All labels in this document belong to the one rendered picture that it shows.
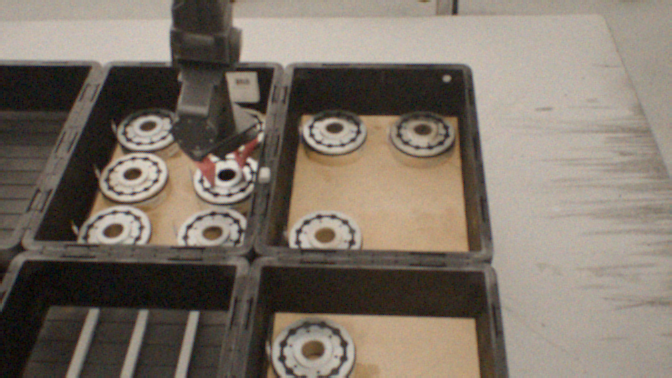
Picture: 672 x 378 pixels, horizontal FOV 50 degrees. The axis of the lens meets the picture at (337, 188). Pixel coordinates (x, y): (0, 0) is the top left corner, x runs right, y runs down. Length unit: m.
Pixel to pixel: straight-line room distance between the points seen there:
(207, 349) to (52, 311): 0.23
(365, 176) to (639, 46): 2.00
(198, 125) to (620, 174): 0.79
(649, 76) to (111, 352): 2.27
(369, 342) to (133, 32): 1.05
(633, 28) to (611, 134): 1.65
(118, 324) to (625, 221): 0.83
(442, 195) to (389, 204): 0.08
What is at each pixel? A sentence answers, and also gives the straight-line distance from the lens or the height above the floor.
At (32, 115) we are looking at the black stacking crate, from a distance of 1.36.
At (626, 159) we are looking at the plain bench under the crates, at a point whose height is 0.70.
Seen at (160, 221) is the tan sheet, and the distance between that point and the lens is 1.10.
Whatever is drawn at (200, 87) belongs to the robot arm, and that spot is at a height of 1.08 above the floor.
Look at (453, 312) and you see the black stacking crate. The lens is 0.96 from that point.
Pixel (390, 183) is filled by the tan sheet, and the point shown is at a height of 0.83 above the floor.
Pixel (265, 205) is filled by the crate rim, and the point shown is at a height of 0.93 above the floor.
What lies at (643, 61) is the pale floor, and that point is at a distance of 2.92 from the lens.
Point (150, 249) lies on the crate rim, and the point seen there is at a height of 0.93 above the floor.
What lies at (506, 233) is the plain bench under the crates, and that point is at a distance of 1.24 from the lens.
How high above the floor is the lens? 1.63
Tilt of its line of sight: 46 degrees down
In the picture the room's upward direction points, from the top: 3 degrees counter-clockwise
